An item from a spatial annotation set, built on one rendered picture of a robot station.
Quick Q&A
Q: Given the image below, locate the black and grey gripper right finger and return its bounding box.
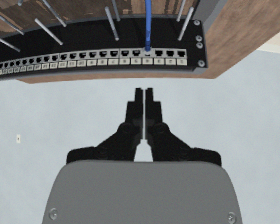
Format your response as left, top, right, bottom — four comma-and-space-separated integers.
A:
145, 88, 222, 167

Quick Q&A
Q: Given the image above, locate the blue cable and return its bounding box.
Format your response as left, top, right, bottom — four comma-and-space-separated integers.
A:
145, 0, 151, 45

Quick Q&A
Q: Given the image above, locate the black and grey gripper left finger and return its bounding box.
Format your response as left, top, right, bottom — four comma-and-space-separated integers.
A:
66, 88, 143, 164

